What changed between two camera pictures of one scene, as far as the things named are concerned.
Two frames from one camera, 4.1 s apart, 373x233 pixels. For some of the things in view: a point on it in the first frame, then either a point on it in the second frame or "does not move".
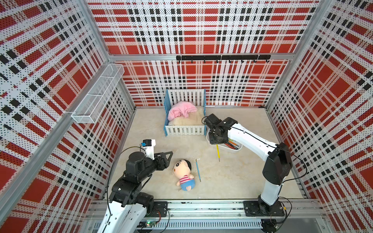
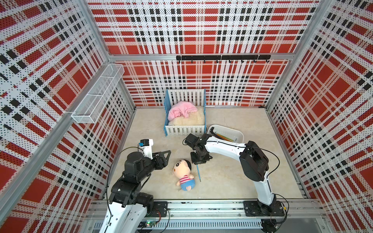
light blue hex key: x=197 y=168 does not move
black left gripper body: x=158 y=164 does not move
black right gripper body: x=214 y=138 -> x=197 y=158
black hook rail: x=224 y=57 does not move
